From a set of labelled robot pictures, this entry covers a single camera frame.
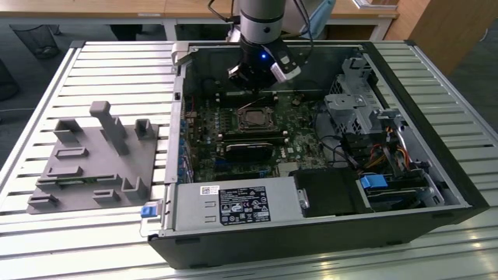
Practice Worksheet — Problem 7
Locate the silver metal drive cage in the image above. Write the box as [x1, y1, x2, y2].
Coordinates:
[322, 57, 406, 135]

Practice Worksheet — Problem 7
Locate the green RAM stick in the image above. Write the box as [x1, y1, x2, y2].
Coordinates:
[53, 176, 117, 186]

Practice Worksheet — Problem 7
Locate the wooden cabinet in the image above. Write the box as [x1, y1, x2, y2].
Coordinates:
[384, 0, 498, 75]

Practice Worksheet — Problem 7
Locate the black mesh waste bin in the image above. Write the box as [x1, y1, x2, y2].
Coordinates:
[9, 23, 61, 61]

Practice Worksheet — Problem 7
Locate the blue disk carrier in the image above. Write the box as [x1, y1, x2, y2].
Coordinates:
[359, 173, 388, 190]

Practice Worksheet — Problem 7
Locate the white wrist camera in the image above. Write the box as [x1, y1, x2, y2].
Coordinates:
[270, 57, 303, 82]

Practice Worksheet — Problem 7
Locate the silver square CPU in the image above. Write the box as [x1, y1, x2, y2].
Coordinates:
[246, 111, 270, 125]

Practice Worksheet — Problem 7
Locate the white paper stack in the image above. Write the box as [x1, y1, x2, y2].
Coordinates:
[351, 0, 398, 8]

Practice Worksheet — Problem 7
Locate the wooden desk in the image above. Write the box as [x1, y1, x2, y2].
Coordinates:
[0, 0, 400, 41]

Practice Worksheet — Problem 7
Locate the black plastic shroud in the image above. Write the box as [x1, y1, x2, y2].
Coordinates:
[291, 167, 374, 218]

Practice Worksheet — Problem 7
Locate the grey plastic parts rack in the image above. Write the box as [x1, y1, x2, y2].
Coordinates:
[25, 100, 161, 215]

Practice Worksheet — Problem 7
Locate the black CPU socket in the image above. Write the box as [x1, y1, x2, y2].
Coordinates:
[236, 106, 280, 131]

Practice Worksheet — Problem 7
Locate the black RAM stick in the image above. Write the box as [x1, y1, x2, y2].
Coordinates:
[221, 130, 283, 138]
[221, 134, 284, 144]

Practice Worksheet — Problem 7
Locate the black open PC case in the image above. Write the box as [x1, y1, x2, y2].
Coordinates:
[147, 40, 490, 270]

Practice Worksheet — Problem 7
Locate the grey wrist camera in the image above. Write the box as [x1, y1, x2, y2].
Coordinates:
[227, 64, 251, 86]

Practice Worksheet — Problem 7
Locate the black graphics card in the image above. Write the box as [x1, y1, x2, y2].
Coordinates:
[223, 141, 275, 163]

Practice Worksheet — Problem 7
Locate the silver power supply unit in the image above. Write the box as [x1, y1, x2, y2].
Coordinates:
[171, 176, 304, 231]

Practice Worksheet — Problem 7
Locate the coloured wire bundle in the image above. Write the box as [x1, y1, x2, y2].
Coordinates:
[364, 144, 412, 173]

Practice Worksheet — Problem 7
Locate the green motherboard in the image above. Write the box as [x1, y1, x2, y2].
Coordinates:
[180, 93, 331, 183]

